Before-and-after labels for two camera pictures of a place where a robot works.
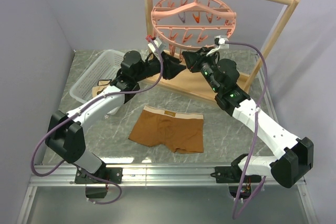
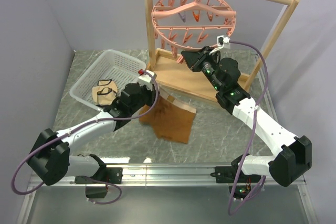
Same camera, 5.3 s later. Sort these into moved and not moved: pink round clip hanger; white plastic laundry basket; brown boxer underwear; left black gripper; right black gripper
Moved: brown boxer underwear; left black gripper
Not moved: right black gripper; white plastic laundry basket; pink round clip hanger
